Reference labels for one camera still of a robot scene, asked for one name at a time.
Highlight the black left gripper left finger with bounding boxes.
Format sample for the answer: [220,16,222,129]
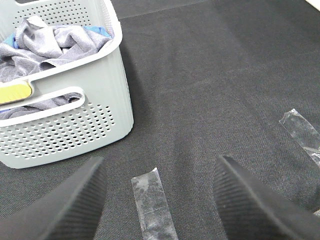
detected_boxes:
[0,157,107,240]

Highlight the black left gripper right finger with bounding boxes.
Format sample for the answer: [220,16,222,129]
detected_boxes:
[213,155,320,240]

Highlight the grey towel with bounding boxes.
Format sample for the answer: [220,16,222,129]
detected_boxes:
[0,15,112,120]

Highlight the clear tape strip centre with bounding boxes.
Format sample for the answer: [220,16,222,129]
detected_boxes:
[131,168,178,240]

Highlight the clear tape strip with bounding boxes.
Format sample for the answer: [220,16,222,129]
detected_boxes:
[131,168,178,240]
[279,108,320,166]

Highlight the clear tape strip right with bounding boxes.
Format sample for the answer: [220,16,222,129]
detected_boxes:
[279,108,320,166]

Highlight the grey perforated laundry basket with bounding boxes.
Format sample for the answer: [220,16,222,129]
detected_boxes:
[0,0,134,169]

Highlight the yellow cloth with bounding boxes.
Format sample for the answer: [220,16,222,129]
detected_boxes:
[0,81,33,104]

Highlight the black table mat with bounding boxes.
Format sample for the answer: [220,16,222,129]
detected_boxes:
[0,0,320,240]

